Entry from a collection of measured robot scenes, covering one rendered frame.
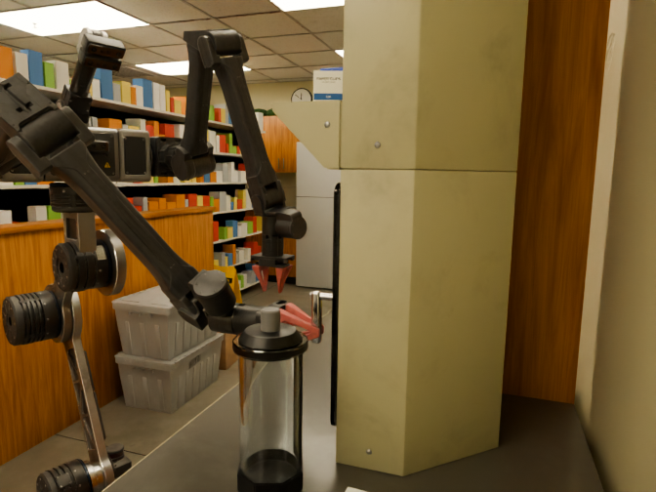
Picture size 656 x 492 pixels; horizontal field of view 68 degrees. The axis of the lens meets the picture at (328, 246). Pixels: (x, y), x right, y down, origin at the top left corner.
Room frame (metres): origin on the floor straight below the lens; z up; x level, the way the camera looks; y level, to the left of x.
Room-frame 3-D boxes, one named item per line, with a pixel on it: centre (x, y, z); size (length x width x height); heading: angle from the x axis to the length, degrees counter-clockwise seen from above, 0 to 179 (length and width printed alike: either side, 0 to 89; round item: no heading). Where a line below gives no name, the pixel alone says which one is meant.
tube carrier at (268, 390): (0.68, 0.08, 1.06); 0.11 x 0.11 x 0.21
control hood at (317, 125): (0.90, -0.01, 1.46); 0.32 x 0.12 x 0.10; 161
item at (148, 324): (3.00, 0.98, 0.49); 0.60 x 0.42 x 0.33; 161
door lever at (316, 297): (0.80, 0.00, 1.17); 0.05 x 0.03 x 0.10; 71
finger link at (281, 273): (1.27, 0.14, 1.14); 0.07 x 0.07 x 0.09; 71
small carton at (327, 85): (0.86, 0.00, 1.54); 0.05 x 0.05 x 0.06; 89
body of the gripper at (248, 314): (0.84, 0.12, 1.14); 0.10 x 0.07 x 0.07; 162
